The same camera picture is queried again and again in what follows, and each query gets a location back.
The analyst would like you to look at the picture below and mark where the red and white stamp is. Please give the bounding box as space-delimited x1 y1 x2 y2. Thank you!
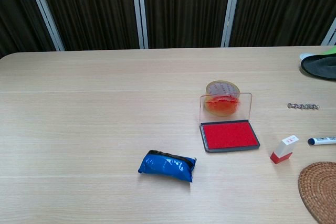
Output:
270 134 300 165

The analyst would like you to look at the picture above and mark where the brown woven rattan coaster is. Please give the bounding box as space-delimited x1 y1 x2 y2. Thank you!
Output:
298 161 336 224

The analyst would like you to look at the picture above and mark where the clear adhesive tape roll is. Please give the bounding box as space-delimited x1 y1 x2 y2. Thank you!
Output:
205 80 242 118

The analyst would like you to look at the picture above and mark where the shiny blue pouch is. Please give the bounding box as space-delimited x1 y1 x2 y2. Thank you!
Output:
138 150 197 183

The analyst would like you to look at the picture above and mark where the red ink pad with lid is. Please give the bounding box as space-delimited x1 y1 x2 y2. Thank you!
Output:
199 92 261 153

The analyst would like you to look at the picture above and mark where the dark grey hat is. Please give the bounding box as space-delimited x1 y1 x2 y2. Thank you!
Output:
300 55 336 80

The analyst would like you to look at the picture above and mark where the blue capped whiteboard marker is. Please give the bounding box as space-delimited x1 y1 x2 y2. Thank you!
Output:
307 136 336 146

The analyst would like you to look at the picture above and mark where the grey metal partition post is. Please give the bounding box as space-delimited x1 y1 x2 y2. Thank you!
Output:
130 0 150 49
24 0 66 52
320 17 336 46
220 0 243 48

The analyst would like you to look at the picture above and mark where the silver bead chain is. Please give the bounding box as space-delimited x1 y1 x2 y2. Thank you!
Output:
287 103 320 110

